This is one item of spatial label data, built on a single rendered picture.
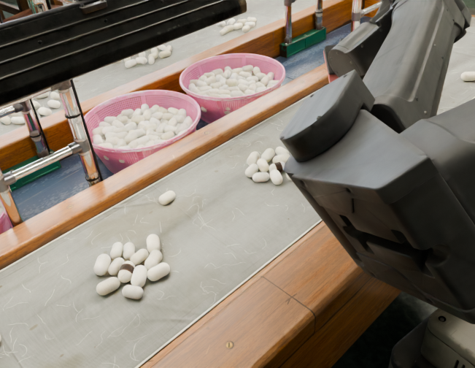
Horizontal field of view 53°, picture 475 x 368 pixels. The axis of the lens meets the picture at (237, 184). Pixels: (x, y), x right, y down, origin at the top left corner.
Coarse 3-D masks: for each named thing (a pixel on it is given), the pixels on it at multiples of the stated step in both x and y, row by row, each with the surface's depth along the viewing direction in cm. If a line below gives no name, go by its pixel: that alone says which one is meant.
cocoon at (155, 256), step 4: (152, 252) 72; (156, 252) 72; (160, 252) 73; (148, 256) 72; (152, 256) 72; (156, 256) 72; (160, 256) 72; (148, 260) 71; (152, 260) 71; (156, 260) 72; (160, 260) 72; (144, 264) 71; (148, 264) 71; (152, 264) 71; (156, 264) 71; (148, 268) 71
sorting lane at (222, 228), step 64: (256, 128) 104; (192, 192) 87; (256, 192) 86; (64, 256) 76; (192, 256) 74; (256, 256) 73; (0, 320) 67; (64, 320) 66; (128, 320) 65; (192, 320) 64
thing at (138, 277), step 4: (136, 268) 70; (140, 268) 70; (144, 268) 70; (136, 272) 69; (140, 272) 69; (144, 272) 70; (132, 276) 69; (136, 276) 69; (140, 276) 69; (144, 276) 69; (132, 280) 68; (136, 280) 68; (140, 280) 68; (144, 280) 69; (132, 284) 69; (136, 284) 68; (140, 284) 68
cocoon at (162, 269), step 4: (160, 264) 70; (164, 264) 70; (168, 264) 71; (152, 268) 70; (156, 268) 70; (160, 268) 70; (164, 268) 70; (168, 268) 70; (148, 272) 70; (152, 272) 69; (156, 272) 69; (160, 272) 70; (164, 272) 70; (168, 272) 70; (148, 276) 69; (152, 276) 69; (156, 276) 69; (160, 276) 70; (152, 280) 70
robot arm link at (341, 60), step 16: (384, 16) 58; (352, 32) 61; (368, 32) 60; (384, 32) 58; (464, 32) 56; (336, 48) 60; (352, 48) 58; (368, 48) 58; (336, 64) 62; (352, 64) 59; (368, 64) 58
